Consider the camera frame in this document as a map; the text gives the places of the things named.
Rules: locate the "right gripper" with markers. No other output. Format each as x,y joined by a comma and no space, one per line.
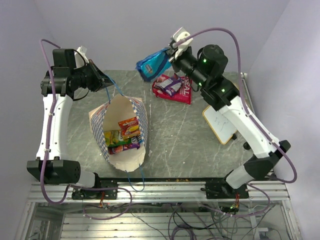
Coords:
176,61

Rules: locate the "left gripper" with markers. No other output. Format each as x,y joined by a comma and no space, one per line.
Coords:
100,77

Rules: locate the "blue snack packet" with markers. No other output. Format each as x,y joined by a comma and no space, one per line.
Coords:
153,65

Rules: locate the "purple snack pack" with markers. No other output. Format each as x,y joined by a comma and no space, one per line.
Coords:
169,85

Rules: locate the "checkered paper bag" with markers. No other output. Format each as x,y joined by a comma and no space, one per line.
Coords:
106,117

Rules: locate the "pink crisps bag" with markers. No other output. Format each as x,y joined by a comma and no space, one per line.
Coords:
184,94

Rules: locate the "orange snack packet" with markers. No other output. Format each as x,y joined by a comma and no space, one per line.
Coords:
129,128

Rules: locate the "green snack packet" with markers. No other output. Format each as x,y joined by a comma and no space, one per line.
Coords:
113,138

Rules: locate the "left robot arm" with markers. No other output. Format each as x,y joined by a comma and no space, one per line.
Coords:
71,70

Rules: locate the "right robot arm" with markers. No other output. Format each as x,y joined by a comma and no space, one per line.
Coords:
206,70

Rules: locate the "blue candy packet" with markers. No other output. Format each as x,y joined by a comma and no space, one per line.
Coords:
137,139

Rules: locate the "purple chocolate pack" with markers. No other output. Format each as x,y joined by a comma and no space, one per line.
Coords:
118,149

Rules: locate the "red emergency stop button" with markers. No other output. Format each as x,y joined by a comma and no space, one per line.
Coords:
246,146

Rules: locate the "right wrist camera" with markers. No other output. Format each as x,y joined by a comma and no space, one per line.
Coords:
182,41

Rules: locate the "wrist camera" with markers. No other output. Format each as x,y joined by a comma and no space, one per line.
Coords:
80,56
182,41

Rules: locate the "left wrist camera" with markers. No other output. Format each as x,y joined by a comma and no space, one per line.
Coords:
80,56

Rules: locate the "small whiteboard yellow frame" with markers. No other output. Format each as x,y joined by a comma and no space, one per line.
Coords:
223,129

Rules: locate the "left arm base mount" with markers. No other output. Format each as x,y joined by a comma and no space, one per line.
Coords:
106,189

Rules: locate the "aluminium rail frame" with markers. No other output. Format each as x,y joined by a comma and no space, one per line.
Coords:
182,153

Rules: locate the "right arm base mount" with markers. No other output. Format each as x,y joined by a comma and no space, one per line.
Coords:
217,188

